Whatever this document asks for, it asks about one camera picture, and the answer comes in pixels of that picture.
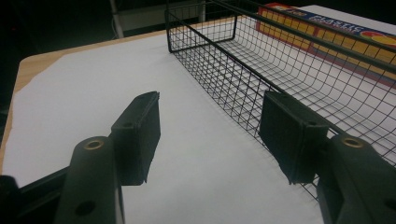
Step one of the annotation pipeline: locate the white paper sheet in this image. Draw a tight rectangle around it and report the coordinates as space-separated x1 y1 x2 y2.
2 4 396 224

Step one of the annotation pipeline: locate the yellow plastic wrap box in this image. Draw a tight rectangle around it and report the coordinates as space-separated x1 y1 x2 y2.
255 2 396 90

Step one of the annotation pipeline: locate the metal stand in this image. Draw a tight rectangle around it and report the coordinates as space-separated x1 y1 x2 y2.
108 0 125 39

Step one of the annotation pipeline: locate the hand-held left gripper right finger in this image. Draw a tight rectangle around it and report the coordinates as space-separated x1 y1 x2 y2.
258 91 396 224

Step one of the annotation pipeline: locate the black wire basket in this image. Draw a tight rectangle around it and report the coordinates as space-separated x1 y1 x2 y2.
164 0 396 200

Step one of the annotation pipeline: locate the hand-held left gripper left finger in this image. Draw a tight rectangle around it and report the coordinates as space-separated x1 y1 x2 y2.
53 91 162 224

